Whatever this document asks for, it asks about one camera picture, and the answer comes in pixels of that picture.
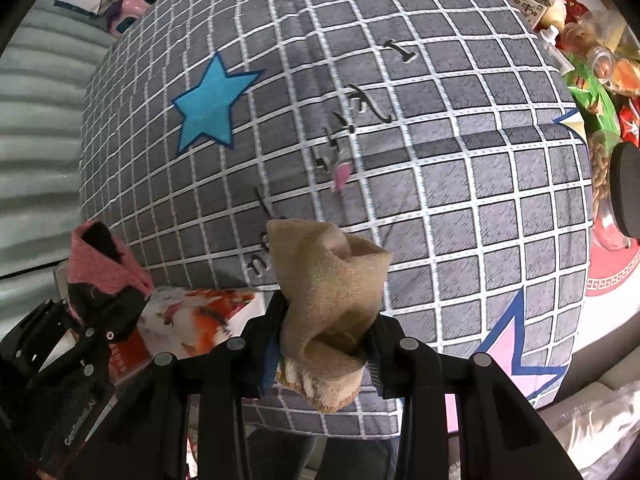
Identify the pink plastic stool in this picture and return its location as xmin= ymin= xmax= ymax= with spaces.
xmin=107 ymin=0 xmax=176 ymax=36

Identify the red snack packet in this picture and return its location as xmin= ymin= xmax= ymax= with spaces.
xmin=620 ymin=105 xmax=640 ymax=147

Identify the red round mat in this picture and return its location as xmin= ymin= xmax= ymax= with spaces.
xmin=582 ymin=245 xmax=640 ymax=298

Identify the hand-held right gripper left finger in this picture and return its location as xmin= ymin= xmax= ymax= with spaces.
xmin=65 ymin=290 xmax=291 ymax=480

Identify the small glass jar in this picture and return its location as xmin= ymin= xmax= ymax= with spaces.
xmin=585 ymin=46 xmax=616 ymax=78

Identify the white floral box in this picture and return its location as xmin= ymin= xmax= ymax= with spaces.
xmin=117 ymin=287 xmax=266 ymax=381

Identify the pink and black sock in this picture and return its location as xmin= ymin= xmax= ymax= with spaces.
xmin=67 ymin=221 xmax=155 ymax=323

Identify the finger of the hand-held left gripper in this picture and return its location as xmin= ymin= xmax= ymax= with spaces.
xmin=67 ymin=285 xmax=147 ymax=376

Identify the tan sock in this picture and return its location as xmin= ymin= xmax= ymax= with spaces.
xmin=265 ymin=218 xmax=393 ymax=413

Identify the grey checked star blanket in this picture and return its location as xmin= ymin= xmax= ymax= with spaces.
xmin=80 ymin=0 xmax=596 ymax=441

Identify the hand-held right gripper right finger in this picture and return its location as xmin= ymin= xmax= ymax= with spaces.
xmin=365 ymin=310 xmax=583 ymax=480

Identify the black lid snack jar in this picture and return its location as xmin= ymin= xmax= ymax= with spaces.
xmin=586 ymin=130 xmax=640 ymax=251

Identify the green snack packet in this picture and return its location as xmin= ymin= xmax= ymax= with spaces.
xmin=565 ymin=55 xmax=621 ymax=131

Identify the grey green ribbed quilt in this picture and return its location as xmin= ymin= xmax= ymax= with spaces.
xmin=0 ymin=0 xmax=116 ymax=311

